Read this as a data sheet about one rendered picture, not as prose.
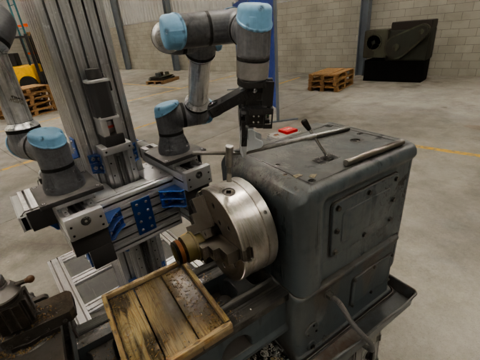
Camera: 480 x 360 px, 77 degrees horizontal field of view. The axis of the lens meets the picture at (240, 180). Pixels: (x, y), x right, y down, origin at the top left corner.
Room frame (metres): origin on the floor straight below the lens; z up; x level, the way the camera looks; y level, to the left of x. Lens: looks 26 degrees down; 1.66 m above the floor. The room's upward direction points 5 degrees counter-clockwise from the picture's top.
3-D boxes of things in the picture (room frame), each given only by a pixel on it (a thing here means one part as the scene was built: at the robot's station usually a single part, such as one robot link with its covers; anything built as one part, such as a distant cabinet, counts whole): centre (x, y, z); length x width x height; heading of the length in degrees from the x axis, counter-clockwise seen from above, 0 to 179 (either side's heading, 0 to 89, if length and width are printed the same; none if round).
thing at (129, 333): (0.68, 0.28, 0.89); 0.36 x 0.30 x 0.04; 31
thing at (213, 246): (0.71, 0.06, 1.09); 0.12 x 0.11 x 0.05; 31
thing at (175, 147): (1.41, 0.31, 1.21); 0.15 x 0.15 x 0.10
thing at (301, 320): (1.05, -0.29, 0.43); 0.60 x 0.48 x 0.86; 121
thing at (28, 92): (8.70, 5.71, 0.36); 1.26 x 0.86 x 0.73; 148
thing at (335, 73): (8.67, -2.78, 0.22); 1.25 x 0.86 x 0.44; 140
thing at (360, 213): (1.05, -0.29, 1.06); 0.59 x 0.48 x 0.39; 121
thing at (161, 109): (1.41, 0.30, 1.33); 0.13 x 0.12 x 0.14; 108
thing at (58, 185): (1.10, 0.69, 1.21); 0.15 x 0.15 x 0.10
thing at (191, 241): (0.75, 0.17, 1.08); 0.09 x 0.09 x 0.09; 31
